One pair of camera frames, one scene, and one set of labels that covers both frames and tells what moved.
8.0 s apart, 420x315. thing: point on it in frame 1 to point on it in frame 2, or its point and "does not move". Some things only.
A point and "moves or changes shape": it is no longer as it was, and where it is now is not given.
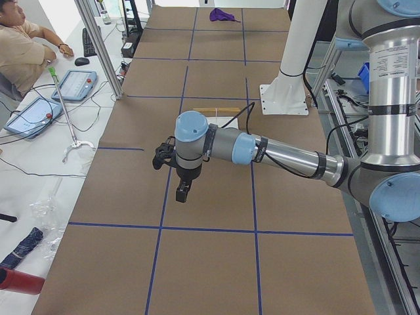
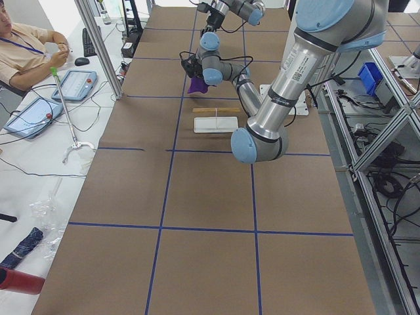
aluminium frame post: (100, 47) does not move
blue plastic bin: (364, 74) does not move
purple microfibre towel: (218, 14) moves or changes shape
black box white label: (128, 49) does not move
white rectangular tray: (220, 121) does not move
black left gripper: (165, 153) to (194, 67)
